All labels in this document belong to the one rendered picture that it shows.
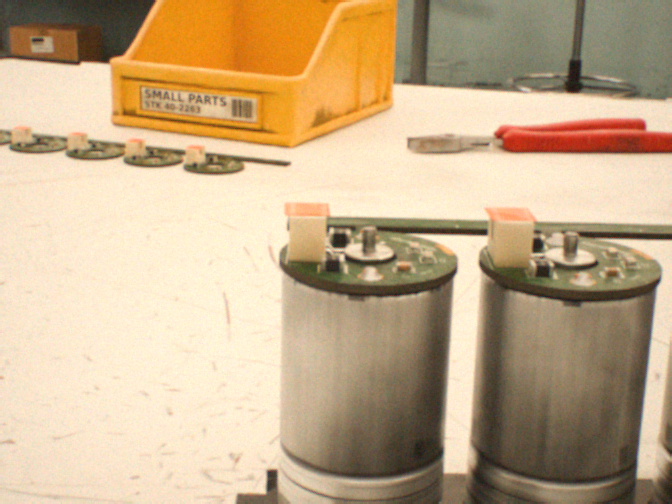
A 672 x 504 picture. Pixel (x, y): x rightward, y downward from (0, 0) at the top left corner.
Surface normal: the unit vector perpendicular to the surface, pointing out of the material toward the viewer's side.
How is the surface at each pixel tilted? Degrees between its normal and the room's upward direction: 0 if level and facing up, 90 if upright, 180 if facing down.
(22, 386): 0
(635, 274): 0
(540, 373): 90
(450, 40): 90
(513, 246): 90
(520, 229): 90
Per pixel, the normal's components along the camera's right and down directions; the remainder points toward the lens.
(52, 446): 0.03, -0.95
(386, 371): 0.22, 0.30
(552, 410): -0.22, 0.29
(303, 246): 0.00, 0.30
